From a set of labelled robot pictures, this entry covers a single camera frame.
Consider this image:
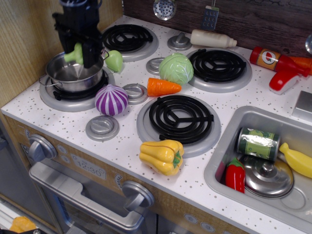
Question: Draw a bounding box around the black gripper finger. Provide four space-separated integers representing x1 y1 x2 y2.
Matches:
58 28 80 54
82 41 102 68

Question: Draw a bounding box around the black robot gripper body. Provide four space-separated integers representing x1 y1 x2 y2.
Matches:
52 2 102 47

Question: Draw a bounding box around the green toy broccoli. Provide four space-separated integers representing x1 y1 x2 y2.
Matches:
64 43 84 65

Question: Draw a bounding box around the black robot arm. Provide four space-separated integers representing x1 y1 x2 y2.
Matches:
52 0 103 68

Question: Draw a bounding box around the light green toy pear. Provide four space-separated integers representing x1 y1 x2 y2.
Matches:
104 50 123 72

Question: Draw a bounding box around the small steel pot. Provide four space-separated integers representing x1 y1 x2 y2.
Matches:
39 53 111 93

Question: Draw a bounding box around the back left black burner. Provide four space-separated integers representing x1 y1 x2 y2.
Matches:
103 24 158 62

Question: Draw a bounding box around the black burner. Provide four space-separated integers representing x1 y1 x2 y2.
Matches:
136 95 221 158
187 48 252 93
39 67 115 112
103 24 158 62

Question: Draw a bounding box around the purple striped toy onion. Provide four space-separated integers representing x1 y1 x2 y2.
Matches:
95 84 128 116

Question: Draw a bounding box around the front left black burner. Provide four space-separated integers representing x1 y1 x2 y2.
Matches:
39 67 115 112

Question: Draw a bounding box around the silver stovetop knob middle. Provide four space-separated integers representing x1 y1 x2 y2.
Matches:
123 83 148 105

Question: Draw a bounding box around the silver stovetop knob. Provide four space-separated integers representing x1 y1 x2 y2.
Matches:
123 83 148 105
85 116 119 141
167 33 192 51
146 57 164 76

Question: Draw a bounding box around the silver stovetop knob centre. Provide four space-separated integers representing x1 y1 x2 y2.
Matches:
146 57 164 76

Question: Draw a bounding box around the orange toy carrot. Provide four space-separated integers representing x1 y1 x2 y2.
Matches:
147 78 182 97

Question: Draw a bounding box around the silver stovetop knob front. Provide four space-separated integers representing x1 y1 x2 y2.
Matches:
85 116 119 141

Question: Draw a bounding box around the green toy cabbage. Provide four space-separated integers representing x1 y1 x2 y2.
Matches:
159 53 194 85

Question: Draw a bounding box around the hanging silver strainer spoon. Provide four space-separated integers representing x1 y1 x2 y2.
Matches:
153 0 176 21

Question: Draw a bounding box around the silver stovetop knob back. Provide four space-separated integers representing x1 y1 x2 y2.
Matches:
167 33 192 51

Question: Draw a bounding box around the left silver oven knob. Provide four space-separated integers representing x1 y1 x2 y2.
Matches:
29 134 58 162

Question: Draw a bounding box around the silver oven knob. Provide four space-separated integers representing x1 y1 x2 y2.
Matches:
29 134 58 162
122 180 155 212

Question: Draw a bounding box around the front right black burner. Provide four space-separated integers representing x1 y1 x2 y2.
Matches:
136 95 221 158

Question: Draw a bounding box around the cream toy bottle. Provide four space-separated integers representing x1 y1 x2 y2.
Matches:
190 29 237 48

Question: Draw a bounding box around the yellow toy bell pepper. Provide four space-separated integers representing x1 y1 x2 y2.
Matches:
139 139 184 176

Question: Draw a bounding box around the back right black burner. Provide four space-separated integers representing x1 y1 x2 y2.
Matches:
187 48 252 93

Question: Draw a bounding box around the right silver oven knob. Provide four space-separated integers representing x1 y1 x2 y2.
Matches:
122 180 155 212

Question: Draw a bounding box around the green toy can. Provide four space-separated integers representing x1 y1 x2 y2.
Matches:
236 127 281 161

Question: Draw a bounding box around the yellow toy on floor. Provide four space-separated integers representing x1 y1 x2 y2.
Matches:
9 216 37 233

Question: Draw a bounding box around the red toy chili pepper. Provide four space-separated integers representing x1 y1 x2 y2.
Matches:
225 157 245 193

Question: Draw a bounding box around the red toy ketchup bottle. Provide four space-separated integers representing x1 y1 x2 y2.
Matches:
249 46 310 77

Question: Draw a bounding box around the orange toy behind ketchup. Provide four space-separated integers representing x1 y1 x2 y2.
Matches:
290 57 312 75

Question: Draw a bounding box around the hanging silver utensil right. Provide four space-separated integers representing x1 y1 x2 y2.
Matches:
305 34 312 54

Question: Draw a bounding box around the silver faucet base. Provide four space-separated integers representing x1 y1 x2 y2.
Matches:
292 91 312 122

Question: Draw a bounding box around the steel pot lid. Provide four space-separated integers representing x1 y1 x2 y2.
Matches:
240 156 294 198

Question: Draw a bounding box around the yellow toy banana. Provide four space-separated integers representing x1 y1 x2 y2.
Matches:
279 143 312 178

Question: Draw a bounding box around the silver toy sink basin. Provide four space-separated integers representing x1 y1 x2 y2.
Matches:
204 106 312 234

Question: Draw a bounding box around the silver oven door handle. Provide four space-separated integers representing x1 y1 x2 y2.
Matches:
29 162 144 234

